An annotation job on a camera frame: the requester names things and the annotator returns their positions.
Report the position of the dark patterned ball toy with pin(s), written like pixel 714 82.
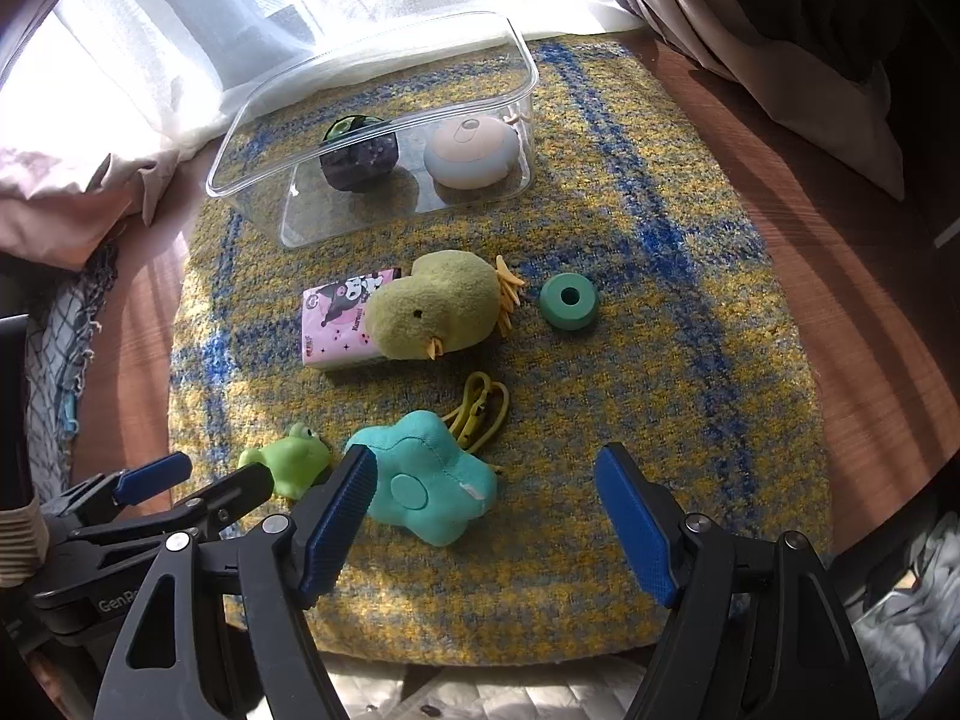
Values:
pixel 360 161

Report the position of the person's left forearm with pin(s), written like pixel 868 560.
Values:
pixel 19 544

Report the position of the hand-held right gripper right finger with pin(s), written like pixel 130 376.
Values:
pixel 637 532

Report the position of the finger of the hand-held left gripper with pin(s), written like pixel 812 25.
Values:
pixel 154 476
pixel 240 487

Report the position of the pile of light clothes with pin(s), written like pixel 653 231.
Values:
pixel 907 615

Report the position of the teal plush flower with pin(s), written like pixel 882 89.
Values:
pixel 439 484

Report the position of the pink tissue packet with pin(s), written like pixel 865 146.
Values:
pixel 330 322

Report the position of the green frog toy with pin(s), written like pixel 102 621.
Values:
pixel 289 461

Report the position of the yellow and blue plaid mat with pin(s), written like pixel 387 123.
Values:
pixel 637 390

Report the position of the green plush duck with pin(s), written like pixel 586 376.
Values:
pixel 442 300

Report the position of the blue checked cloth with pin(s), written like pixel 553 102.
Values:
pixel 56 360

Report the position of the white round mouse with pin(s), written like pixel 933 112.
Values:
pixel 472 154

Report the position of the dark cloth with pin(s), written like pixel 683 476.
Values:
pixel 13 405

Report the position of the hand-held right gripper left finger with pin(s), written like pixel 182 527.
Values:
pixel 337 532

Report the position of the pink cloth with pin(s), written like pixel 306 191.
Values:
pixel 67 210

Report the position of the white quilted cloth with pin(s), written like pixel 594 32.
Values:
pixel 487 690

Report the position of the white sheer curtain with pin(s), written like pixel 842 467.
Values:
pixel 225 15

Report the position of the beige heavy curtain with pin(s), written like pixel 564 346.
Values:
pixel 750 15

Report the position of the clear plastic container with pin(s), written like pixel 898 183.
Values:
pixel 255 165

